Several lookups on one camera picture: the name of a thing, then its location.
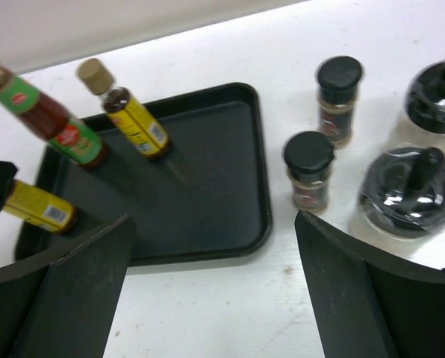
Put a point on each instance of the black plastic tray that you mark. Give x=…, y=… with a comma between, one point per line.
x=206, y=199

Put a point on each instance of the red chili sauce bottle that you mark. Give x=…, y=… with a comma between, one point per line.
x=49, y=120

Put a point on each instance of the black cap spice jar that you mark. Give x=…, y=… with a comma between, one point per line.
x=338, y=81
x=308, y=157

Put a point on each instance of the far black cap spice jar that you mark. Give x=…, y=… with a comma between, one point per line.
x=338, y=81

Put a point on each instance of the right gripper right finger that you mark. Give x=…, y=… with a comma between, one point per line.
x=368, y=302

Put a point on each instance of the near glass dispenser jar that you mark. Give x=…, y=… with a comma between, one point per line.
x=400, y=206

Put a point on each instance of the near black cap spice jar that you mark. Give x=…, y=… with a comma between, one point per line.
x=308, y=157

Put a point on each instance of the small yellow label bottle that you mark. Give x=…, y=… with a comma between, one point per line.
x=133, y=119

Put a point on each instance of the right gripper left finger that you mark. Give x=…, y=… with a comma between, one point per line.
x=61, y=301

